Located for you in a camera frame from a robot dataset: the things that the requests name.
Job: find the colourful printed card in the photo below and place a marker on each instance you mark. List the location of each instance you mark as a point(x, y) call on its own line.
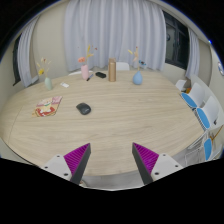
point(47, 107)

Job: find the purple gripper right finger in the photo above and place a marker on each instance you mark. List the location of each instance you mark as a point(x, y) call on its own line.
point(153, 166)

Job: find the green vase with flowers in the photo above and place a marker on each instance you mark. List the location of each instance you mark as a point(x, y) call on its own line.
point(43, 69)

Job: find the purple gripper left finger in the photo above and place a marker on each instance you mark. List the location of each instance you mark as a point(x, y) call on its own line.
point(70, 166)

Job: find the white chair behind table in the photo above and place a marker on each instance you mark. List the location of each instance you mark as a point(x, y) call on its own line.
point(122, 66)

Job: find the white curtain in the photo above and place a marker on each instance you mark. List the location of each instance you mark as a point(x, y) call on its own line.
point(114, 29)
point(194, 55)
point(25, 57)

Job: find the white left curtain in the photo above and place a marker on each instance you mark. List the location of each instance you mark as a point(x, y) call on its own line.
point(25, 57)

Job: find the black pen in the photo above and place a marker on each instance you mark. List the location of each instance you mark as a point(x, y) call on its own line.
point(89, 77)

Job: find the black case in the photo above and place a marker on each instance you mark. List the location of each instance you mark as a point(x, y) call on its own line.
point(100, 74)

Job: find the white right curtain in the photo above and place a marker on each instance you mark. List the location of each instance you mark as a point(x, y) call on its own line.
point(194, 55)

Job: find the white centre curtain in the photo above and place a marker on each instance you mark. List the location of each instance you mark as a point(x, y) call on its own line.
point(114, 29)

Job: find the small white card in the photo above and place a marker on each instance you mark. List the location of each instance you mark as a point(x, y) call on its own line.
point(64, 85)

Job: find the dark window right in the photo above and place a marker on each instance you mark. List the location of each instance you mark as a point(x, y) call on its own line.
point(177, 42)

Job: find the blue white chair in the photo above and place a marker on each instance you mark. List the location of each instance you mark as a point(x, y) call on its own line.
point(195, 97)
point(208, 114)
point(210, 150)

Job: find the pink vase with flowers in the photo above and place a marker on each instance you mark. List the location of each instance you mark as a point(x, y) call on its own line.
point(83, 60)

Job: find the blue white chair far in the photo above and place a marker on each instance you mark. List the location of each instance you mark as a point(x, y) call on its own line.
point(195, 97)

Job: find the blue vase with flowers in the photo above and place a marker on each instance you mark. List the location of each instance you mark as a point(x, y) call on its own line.
point(137, 78)

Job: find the blue white chair near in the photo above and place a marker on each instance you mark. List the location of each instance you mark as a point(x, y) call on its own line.
point(210, 150)

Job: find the black computer mouse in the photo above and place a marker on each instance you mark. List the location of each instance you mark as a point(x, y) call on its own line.
point(83, 108)

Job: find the blue white chair middle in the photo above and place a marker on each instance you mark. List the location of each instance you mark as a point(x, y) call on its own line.
point(208, 114)

